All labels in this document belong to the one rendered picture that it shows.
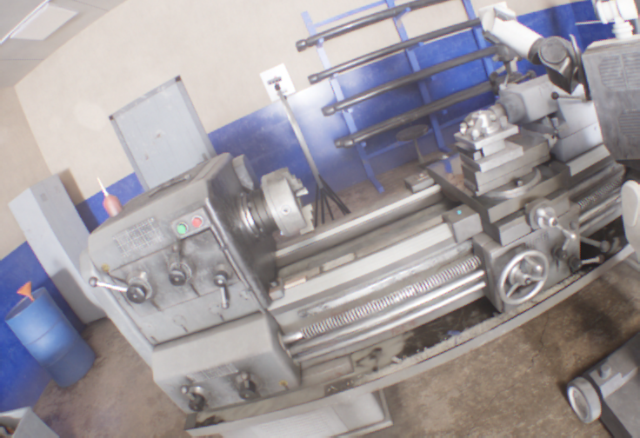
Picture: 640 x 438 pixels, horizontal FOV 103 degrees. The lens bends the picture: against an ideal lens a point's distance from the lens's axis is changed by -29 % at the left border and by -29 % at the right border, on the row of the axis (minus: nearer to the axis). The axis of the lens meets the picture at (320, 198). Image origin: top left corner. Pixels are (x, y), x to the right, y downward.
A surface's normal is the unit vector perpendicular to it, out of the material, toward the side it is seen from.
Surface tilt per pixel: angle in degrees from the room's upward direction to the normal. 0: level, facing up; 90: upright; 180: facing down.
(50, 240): 90
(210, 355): 32
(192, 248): 90
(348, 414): 90
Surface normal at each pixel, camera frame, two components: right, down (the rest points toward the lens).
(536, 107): 0.11, 0.38
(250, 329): -0.28, -0.56
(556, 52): -0.71, -0.14
